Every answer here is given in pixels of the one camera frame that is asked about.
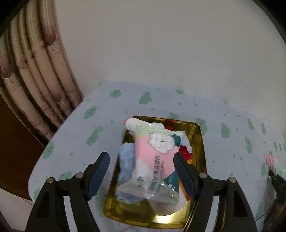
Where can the pink teal wipes packet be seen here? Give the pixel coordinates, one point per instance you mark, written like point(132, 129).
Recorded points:
point(154, 165)

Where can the light blue cloth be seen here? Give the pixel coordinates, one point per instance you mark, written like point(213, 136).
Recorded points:
point(126, 160)

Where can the red white cloth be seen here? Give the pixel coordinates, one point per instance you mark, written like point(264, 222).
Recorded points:
point(185, 152)

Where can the red tin box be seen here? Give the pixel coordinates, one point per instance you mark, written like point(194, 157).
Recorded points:
point(138, 216)

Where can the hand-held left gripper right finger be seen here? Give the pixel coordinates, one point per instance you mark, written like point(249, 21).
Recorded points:
point(185, 176)

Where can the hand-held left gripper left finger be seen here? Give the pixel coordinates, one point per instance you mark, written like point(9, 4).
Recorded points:
point(98, 176)

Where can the beige flower print curtain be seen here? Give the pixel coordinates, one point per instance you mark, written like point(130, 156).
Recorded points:
point(44, 67)

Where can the white sock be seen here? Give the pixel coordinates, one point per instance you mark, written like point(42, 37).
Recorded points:
point(134, 125)

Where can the dark wooden cabinet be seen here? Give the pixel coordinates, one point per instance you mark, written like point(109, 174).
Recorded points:
point(277, 200)

